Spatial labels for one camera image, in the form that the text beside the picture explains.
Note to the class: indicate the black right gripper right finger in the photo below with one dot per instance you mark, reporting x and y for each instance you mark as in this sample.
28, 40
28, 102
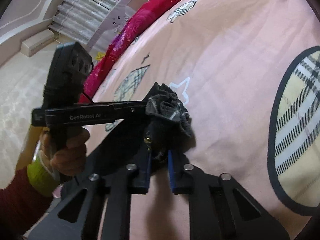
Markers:
219, 207

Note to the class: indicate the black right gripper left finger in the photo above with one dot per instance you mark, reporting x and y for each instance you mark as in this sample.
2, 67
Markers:
99, 208

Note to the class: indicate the black pants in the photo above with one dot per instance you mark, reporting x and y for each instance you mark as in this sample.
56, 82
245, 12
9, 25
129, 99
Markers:
163, 126

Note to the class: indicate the red sleeve left forearm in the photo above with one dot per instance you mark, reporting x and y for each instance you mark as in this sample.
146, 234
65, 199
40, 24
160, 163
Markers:
30, 193

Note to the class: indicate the left hand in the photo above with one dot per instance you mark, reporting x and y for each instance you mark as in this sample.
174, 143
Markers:
70, 160

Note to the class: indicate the grey pleated curtain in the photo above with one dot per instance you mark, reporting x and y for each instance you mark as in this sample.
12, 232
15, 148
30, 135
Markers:
79, 19

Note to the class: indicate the pink heart print bedsheet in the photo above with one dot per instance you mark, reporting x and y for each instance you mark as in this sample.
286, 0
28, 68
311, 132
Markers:
248, 73

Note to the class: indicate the red floral quilt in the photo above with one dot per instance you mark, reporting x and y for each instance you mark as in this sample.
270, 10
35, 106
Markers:
148, 13

